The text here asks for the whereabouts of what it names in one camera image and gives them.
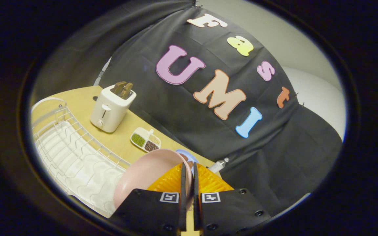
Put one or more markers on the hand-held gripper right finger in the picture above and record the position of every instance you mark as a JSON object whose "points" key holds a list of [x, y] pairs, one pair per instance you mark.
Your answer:
{"points": [[196, 196]]}

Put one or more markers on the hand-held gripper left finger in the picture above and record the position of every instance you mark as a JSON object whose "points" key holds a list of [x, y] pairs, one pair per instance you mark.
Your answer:
{"points": [[183, 196]]}

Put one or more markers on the pink plate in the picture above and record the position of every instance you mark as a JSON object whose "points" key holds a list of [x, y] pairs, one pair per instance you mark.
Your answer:
{"points": [[146, 173]]}

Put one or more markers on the white divided grain dish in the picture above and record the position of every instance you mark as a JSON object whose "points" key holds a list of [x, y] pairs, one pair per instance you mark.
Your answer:
{"points": [[145, 140]]}

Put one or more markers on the clear plastic bottle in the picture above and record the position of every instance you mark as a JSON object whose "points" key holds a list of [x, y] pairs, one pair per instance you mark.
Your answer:
{"points": [[218, 165]]}

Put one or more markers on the blue bowl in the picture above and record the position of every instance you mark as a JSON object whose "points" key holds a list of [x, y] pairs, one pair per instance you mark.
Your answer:
{"points": [[187, 154]]}

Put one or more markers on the black backdrop cloth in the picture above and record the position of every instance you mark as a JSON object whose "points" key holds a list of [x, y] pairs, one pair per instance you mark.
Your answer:
{"points": [[215, 98]]}

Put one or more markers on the white toaster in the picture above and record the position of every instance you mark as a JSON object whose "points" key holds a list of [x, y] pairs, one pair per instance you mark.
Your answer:
{"points": [[110, 109]]}

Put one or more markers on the brown toast slice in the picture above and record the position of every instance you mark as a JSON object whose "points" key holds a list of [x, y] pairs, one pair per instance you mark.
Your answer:
{"points": [[126, 90], [118, 88]]}

